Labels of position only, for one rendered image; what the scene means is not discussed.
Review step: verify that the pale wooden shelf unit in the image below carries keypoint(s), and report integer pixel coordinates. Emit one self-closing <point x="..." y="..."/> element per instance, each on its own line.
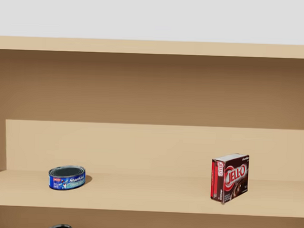
<point x="151" y="144"/>

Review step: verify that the blue flat can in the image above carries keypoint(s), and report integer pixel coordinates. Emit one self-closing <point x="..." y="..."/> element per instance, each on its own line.
<point x="66" y="180"/>

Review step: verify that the brown and red carton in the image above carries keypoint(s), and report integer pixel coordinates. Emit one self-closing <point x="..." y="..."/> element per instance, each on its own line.
<point x="233" y="179"/>

